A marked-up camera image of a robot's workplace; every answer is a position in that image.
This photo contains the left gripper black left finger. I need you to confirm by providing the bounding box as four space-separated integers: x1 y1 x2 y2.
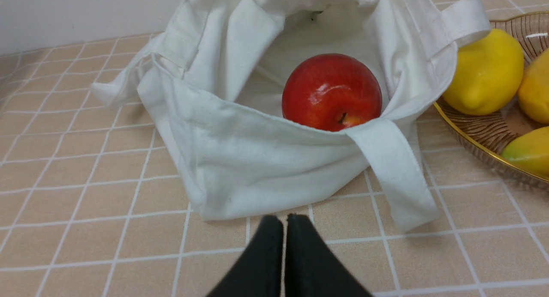
208 215 283 297

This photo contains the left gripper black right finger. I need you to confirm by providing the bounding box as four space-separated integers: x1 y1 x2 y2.
285 214 372 297

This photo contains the white cloth bag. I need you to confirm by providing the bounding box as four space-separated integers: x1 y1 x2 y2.
91 0 492 232

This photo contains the gold-rimmed glass fruit bowl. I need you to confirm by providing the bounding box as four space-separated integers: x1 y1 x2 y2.
434 11 549 192

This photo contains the red apple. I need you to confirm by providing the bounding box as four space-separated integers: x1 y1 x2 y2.
281 53 382 131

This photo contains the beige grid tablecloth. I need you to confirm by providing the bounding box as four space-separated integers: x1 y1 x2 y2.
0 0 549 297

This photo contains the yellow-green mango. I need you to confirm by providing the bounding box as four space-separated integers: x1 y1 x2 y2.
501 127 549 178

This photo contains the yellow lemon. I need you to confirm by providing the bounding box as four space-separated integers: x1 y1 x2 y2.
442 29 524 116
517 50 549 124

